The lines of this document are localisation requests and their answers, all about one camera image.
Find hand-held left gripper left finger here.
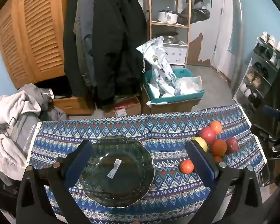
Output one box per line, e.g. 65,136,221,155
16,140,94,224

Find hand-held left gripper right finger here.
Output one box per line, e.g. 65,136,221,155
186,140,264,224

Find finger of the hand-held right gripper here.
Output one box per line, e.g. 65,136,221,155
261,105,280,122
250,124,274,143

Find round orange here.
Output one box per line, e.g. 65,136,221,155
179,159,195,173

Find large yellow apple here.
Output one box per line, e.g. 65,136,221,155
190,136,209,153

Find medium orange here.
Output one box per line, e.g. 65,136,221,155
211,139,227,156

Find bright red apple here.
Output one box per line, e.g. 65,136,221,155
199,126,217,144

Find dark red apple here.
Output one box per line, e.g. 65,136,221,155
225,137,239,154

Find large orange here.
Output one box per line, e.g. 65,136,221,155
210,121,223,135

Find dark green glass plate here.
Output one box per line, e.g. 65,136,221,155
78,135,155,209

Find blue patterned tablecloth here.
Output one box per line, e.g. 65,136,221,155
29,105,267,224

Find grey shoe rack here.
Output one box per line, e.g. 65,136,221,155
232,31,280,112

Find wooden box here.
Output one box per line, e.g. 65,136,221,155
52,96,95,116

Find plain cardboard box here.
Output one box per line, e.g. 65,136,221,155
141,86,202,115

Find grey printed garment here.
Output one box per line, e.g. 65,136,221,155
9,112,41,159

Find teal crate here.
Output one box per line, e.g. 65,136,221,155
143,69,205,105

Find red printed cardboard box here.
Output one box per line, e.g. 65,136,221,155
96,95,142,118

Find rows of shoes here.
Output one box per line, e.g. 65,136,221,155
239,31,280,105

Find clear plastic bag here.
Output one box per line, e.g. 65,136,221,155
175,76,204,96

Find white fleece garment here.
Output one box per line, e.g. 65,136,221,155
0,91,42,180

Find white door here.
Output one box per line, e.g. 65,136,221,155
211,0,244,80

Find white printed sack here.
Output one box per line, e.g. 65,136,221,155
136,37,178,98

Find white patterned storage box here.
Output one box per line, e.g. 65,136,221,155
163,41,188,66

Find black hanging coat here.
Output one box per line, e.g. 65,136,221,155
93,0,148,106
63,0,84,98

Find grey hanging bag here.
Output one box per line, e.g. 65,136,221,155
181,0,211,25

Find metal pot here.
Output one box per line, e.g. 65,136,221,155
163,33,179,44

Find grey hanging jacket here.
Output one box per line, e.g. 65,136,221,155
73,0,96,87

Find wooden louvered cabinet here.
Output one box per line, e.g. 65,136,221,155
0,0,82,89

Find white cooking pot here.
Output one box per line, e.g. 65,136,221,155
157,9,179,24

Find wooden shelf rack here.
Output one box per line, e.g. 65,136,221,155
147,0,192,66

